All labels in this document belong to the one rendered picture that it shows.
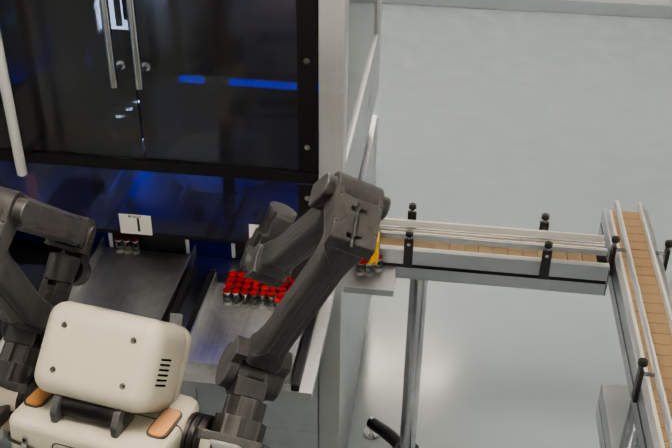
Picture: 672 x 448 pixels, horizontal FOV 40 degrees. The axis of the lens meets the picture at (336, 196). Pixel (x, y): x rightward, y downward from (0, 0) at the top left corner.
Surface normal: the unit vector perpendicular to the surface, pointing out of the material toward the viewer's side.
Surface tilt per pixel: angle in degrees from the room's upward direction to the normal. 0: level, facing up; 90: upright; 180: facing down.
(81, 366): 48
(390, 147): 0
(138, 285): 0
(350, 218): 40
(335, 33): 90
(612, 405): 0
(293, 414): 90
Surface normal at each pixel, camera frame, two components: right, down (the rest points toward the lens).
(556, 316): 0.01, -0.85
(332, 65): -0.13, 0.52
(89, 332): -0.22, -0.21
